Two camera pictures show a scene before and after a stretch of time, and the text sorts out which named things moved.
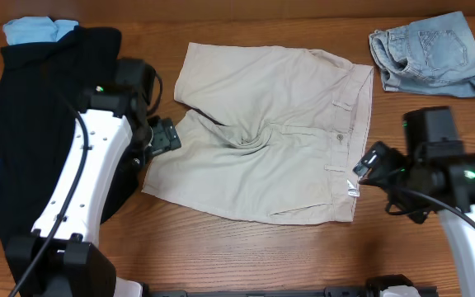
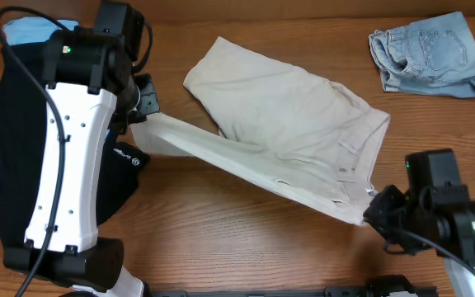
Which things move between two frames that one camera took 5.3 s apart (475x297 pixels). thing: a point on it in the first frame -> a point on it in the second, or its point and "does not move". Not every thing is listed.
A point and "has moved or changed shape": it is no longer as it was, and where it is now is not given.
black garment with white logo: x=39 y=91 does not move
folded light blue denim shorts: x=435 y=55 does not move
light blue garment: x=32 y=30 does not move
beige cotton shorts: x=269 y=134 has moved or changed shape
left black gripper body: x=165 y=136 -> x=147 y=99
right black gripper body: x=390 y=170 -> x=388 y=212
